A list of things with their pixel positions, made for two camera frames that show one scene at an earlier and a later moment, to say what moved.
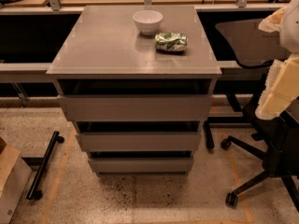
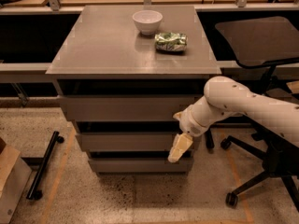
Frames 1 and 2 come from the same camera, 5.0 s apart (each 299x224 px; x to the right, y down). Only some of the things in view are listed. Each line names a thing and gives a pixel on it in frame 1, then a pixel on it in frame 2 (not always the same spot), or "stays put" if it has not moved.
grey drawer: [141, 142] stays put
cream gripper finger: [274, 22] -> [178, 116]
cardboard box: [14, 176] stays put
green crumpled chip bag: [170, 42] stays put
